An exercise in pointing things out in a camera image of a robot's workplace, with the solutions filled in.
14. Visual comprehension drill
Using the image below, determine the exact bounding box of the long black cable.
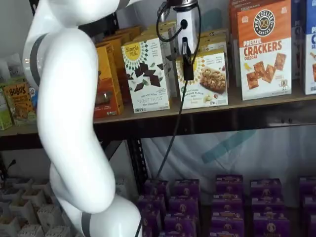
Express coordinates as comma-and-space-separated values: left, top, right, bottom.
138, 1, 201, 237

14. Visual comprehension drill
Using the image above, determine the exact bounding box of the purple Annie's snack box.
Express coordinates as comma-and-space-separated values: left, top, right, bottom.
144, 179, 171, 198
215, 174, 244, 196
168, 196, 199, 217
302, 195, 316, 216
249, 178, 282, 198
140, 209, 163, 237
163, 214, 197, 234
251, 196, 286, 216
212, 193, 244, 213
136, 194, 165, 216
210, 210, 245, 237
173, 178, 201, 198
299, 176, 316, 196
252, 214, 291, 237
308, 214, 316, 237

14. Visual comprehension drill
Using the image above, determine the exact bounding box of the black looped cable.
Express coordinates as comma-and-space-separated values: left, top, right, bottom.
156, 0, 189, 42

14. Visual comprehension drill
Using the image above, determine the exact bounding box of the blue cracker box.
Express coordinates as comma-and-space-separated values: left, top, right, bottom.
291, 0, 307, 80
304, 0, 316, 95

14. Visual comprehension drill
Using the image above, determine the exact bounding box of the black diagonal rack brace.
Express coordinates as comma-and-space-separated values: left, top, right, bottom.
98, 139, 124, 159

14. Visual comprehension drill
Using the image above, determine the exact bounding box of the wooden metal shelf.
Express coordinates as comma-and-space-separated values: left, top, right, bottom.
93, 85, 316, 124

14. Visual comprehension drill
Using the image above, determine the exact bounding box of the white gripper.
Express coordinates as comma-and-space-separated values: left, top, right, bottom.
175, 6, 200, 80

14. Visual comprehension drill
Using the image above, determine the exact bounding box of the green snack box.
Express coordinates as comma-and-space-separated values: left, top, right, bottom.
0, 85, 13, 131

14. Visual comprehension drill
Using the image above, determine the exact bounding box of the wooden shelf board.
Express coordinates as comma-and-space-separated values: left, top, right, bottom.
0, 122, 40, 137

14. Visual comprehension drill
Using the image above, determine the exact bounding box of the teal tape strip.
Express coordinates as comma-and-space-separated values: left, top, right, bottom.
201, 128, 258, 164

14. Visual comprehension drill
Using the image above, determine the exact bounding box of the Simple Mills almond bars box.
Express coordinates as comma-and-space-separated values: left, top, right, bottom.
175, 46, 229, 110
197, 28, 231, 87

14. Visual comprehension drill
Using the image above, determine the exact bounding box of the black metal shelf beam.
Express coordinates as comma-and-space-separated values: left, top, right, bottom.
93, 106, 316, 142
0, 132, 45, 152

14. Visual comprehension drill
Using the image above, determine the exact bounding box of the Simple Mills Sweet Thins box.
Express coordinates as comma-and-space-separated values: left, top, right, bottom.
121, 38, 171, 114
140, 20, 179, 98

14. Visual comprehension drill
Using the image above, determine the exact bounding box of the orange Pretzel Crackers box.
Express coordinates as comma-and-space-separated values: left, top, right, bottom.
237, 0, 293, 101
227, 0, 239, 87

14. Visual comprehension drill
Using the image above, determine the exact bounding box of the black power plug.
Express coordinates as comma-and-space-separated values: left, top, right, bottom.
5, 158, 17, 171

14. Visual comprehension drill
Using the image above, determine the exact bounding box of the Bobo's snack box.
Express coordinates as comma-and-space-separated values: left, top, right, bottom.
2, 82, 38, 126

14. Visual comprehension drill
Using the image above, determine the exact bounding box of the orange snack box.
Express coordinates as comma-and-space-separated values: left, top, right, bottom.
101, 25, 143, 104
94, 42, 124, 119

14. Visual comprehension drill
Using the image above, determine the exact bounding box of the white paper carton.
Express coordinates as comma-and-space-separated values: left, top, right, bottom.
9, 198, 33, 223
16, 224, 45, 237
21, 188, 48, 206
36, 204, 63, 231
0, 216, 21, 237
11, 178, 35, 191

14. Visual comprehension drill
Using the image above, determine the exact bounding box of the black perforated rack post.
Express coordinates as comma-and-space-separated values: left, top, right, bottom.
126, 138, 149, 184

